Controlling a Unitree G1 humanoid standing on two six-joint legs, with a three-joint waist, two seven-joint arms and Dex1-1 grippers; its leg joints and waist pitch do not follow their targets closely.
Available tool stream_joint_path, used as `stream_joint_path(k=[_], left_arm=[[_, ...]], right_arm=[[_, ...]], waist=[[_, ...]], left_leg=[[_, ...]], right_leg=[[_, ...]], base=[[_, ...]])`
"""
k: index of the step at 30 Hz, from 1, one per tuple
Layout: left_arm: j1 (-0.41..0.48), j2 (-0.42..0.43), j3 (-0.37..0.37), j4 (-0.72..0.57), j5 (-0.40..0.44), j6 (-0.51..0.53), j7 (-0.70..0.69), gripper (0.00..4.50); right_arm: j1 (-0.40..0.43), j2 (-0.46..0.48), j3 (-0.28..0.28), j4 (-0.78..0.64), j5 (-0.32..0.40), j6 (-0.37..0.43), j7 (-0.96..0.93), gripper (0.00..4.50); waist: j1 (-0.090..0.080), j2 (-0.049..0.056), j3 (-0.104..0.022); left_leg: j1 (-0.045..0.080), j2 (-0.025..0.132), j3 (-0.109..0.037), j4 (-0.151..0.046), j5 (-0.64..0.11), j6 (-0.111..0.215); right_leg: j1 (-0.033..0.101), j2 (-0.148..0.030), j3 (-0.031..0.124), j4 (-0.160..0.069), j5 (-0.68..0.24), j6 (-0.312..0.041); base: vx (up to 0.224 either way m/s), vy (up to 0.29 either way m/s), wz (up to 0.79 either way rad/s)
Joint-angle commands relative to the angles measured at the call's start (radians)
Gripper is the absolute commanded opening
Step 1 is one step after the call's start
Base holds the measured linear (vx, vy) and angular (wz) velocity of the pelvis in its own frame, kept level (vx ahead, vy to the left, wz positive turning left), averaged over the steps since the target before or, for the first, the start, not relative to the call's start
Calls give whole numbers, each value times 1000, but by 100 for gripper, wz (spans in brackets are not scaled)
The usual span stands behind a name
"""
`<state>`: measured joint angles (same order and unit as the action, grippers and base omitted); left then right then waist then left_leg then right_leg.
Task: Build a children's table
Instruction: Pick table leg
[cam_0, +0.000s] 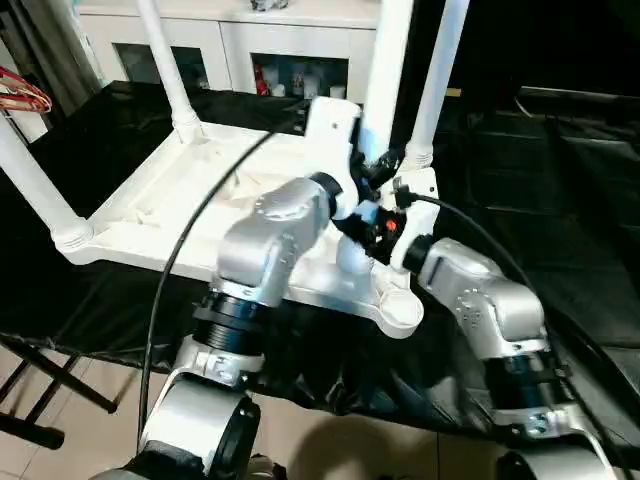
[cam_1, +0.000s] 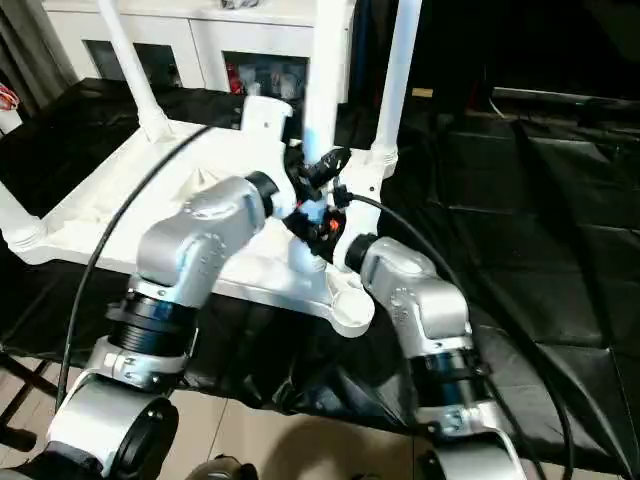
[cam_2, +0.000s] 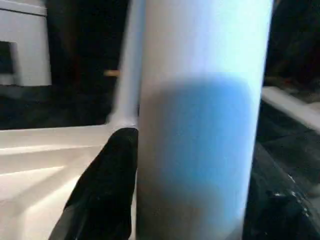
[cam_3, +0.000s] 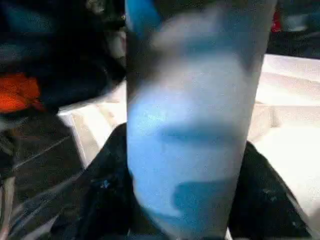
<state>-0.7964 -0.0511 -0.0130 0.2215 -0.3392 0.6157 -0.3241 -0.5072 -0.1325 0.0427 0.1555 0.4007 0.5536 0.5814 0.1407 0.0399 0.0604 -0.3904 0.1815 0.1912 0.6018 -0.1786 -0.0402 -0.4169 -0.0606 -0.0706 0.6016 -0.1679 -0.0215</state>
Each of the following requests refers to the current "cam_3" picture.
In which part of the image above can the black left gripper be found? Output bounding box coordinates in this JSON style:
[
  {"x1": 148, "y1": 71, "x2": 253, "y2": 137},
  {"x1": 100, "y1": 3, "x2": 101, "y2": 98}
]
[{"x1": 0, "y1": 0, "x2": 127, "y2": 113}]

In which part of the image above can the black plastic mat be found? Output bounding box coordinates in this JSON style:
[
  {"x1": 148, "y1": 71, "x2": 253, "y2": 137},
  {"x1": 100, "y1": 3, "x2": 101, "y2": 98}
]
[{"x1": 0, "y1": 29, "x2": 320, "y2": 240}]

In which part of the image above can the white plastic table leg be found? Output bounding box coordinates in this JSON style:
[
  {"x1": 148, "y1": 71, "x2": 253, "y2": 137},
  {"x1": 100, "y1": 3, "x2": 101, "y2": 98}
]
[{"x1": 124, "y1": 0, "x2": 279, "y2": 240}]

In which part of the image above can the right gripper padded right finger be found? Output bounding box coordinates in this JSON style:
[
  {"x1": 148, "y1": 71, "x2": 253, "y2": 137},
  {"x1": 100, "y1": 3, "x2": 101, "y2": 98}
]
[{"x1": 228, "y1": 140, "x2": 312, "y2": 240}]

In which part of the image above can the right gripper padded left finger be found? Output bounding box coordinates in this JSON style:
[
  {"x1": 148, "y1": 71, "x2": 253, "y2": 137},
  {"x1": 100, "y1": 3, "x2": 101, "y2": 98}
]
[{"x1": 74, "y1": 122, "x2": 141, "y2": 240}]

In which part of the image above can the white plastic table top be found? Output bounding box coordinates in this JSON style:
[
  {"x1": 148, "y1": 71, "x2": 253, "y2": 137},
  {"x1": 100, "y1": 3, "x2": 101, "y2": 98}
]
[{"x1": 57, "y1": 53, "x2": 320, "y2": 227}]

